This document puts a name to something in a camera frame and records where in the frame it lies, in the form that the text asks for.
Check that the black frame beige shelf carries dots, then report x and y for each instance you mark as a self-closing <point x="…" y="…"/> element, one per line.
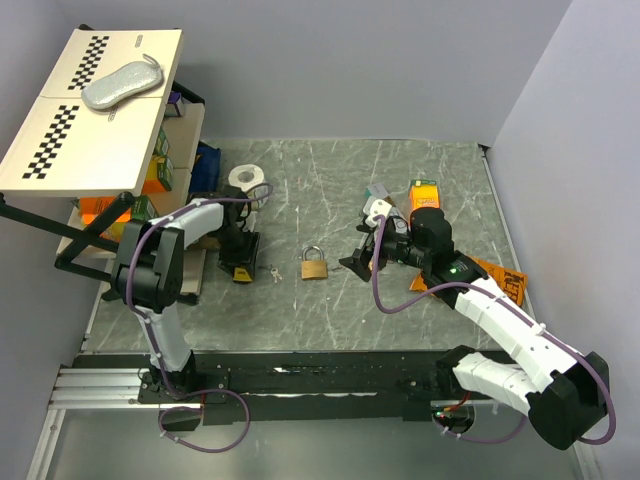
<point x="82" y="236"/>

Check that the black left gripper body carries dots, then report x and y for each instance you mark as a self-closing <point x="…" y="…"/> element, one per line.
<point x="236" y="244"/>

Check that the green tea box upper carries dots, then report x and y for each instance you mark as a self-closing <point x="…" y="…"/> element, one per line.
<point x="161" y="144"/>

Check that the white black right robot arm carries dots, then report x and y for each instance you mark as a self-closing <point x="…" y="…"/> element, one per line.
<point x="563" y="393"/>

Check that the purple white small box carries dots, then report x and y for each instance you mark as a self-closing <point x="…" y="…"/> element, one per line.
<point x="175" y="106"/>

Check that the orange honey dijon chip bag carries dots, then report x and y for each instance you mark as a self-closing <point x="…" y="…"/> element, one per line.
<point x="500" y="282"/>

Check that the blue snack bag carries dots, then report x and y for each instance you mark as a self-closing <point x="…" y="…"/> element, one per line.
<point x="206" y="169"/>

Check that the yellow padlock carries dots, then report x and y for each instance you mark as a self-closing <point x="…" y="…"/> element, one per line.
<point x="242" y="276"/>

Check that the aluminium rail frame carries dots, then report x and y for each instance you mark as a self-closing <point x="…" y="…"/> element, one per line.
<point x="100" y="430"/>

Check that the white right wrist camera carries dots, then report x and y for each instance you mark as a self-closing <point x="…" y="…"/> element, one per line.
<point x="375" y="207"/>

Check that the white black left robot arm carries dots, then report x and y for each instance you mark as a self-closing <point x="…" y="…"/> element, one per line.
<point x="148" y="274"/>

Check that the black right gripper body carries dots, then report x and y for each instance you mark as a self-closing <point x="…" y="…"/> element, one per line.
<point x="394" y="246"/>

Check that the teal white small box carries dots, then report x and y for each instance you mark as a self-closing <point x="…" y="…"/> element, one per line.
<point x="379" y="192"/>

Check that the large brass padlock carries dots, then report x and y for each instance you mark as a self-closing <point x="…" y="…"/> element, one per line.
<point x="313" y="264"/>

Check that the yellow padlock keys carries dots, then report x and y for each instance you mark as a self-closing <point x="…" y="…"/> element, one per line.
<point x="274" y="272"/>

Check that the green orange juice carton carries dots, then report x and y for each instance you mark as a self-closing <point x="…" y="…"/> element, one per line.
<point x="159" y="176"/>

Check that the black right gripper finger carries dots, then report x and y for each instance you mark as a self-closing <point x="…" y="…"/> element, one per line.
<point x="358" y="264"/>
<point x="368" y="225"/>

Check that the silver glitter pouch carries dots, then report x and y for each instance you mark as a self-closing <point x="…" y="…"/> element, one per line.
<point x="127" y="81"/>

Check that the checkerboard calibration board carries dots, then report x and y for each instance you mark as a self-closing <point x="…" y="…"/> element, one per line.
<point x="64" y="148"/>

